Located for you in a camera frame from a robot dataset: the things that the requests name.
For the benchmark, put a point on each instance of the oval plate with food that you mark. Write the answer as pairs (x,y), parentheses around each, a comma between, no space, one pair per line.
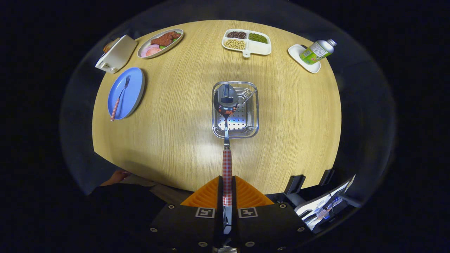
(140,52)

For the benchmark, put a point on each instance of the pile of green beans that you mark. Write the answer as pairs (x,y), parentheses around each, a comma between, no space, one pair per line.
(257,37)

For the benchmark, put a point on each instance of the white divided dish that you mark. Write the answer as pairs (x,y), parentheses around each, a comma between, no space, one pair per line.
(260,48)

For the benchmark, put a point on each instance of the green labelled metal bottle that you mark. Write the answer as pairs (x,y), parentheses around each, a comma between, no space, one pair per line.
(316,51)

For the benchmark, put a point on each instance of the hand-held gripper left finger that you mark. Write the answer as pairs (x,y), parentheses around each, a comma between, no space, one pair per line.
(220,191)

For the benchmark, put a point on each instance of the blue plate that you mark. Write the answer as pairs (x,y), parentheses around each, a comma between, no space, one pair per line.
(133,91)

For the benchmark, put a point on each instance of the pile of yellow beans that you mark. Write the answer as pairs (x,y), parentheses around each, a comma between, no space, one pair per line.
(235,44)

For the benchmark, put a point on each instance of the purplish ham slice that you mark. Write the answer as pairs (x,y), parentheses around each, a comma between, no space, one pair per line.
(147,47)

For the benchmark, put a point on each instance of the pile of dark brown beans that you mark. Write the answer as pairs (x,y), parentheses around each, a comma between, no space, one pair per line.
(236,34)

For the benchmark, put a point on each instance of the brown bread slice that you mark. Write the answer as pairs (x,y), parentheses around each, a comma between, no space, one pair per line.
(108,45)

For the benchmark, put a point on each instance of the brown meat patty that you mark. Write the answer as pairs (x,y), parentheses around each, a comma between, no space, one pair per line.
(165,38)

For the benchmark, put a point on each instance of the white toaster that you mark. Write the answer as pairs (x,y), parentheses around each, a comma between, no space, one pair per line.
(119,54)

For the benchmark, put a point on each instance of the pink ham slice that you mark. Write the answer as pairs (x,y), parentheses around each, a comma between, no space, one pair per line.
(154,52)

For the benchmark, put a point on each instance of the small white dish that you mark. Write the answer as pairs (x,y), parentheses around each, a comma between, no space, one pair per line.
(295,52)

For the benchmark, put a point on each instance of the metal cutlery basket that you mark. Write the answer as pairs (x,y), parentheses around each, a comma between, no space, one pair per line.
(246,119)

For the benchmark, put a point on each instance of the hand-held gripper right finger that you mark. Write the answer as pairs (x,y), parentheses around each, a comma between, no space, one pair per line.
(234,191)

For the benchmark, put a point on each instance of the green lettuce leaf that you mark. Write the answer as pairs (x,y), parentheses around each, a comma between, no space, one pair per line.
(174,40)

